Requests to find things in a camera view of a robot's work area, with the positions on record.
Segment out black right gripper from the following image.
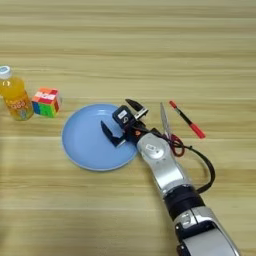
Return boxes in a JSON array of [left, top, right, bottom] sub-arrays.
[[100, 98, 158, 148]]

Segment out round blue plate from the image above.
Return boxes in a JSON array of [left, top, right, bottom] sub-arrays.
[[61, 103, 139, 172]]

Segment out red and black pen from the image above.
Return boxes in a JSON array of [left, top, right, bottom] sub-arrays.
[[168, 99, 207, 140]]

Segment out orange juice bottle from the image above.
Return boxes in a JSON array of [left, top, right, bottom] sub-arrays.
[[0, 65, 35, 122]]

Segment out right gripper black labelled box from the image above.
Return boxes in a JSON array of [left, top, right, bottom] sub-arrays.
[[112, 105, 136, 129]]

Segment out colourful puzzle cube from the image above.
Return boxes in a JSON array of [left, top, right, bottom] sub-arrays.
[[31, 87, 63, 119]]

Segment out red handled scissors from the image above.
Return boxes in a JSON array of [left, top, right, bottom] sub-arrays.
[[159, 101, 186, 158]]

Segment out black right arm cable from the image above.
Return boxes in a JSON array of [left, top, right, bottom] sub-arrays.
[[156, 128, 216, 195]]

